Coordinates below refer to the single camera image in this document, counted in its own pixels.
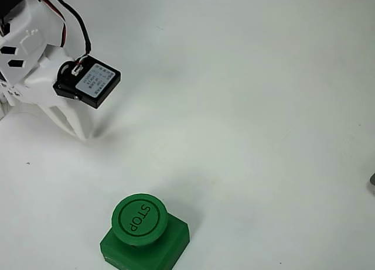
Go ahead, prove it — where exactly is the green STOP button cap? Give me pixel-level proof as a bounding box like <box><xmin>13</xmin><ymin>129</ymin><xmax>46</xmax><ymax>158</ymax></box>
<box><xmin>111</xmin><ymin>193</ymin><xmax>169</xmax><ymax>247</ymax></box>

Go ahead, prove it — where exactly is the green stop button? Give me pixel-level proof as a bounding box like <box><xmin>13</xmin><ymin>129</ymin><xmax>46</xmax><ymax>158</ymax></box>
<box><xmin>98</xmin><ymin>216</ymin><xmax>190</xmax><ymax>270</ymax></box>

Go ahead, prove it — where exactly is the black cable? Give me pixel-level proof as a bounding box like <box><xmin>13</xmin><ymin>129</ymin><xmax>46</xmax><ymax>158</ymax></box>
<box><xmin>52</xmin><ymin>0</ymin><xmax>92</xmax><ymax>56</ymax></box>

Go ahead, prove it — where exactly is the red cable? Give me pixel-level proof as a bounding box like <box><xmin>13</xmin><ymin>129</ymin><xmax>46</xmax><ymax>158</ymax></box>
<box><xmin>36</xmin><ymin>0</ymin><xmax>68</xmax><ymax>47</ymax></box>

